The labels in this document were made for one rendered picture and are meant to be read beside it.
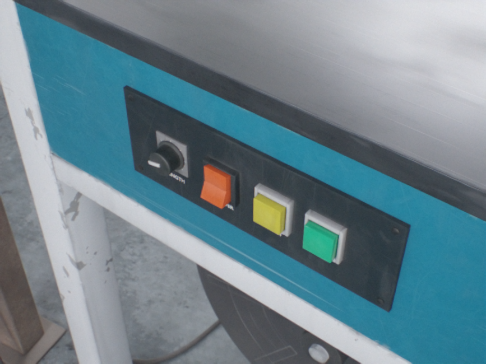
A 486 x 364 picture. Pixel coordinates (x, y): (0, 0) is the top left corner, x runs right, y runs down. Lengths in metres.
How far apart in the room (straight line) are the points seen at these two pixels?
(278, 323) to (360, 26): 0.52
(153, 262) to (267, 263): 0.76
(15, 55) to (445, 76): 0.38
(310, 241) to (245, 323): 0.53
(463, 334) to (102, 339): 0.58
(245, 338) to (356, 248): 0.57
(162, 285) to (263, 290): 0.70
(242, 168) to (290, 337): 0.48
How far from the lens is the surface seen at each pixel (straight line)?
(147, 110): 0.57
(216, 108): 0.52
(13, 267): 1.13
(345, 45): 0.53
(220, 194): 0.55
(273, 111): 0.48
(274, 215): 0.52
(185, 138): 0.56
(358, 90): 0.48
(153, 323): 1.26
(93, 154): 0.68
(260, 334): 1.03
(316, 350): 0.89
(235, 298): 1.00
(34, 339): 1.26
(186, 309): 1.27
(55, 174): 0.76
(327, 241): 0.50
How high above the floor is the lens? 1.02
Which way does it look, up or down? 43 degrees down
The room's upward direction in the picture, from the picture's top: straight up
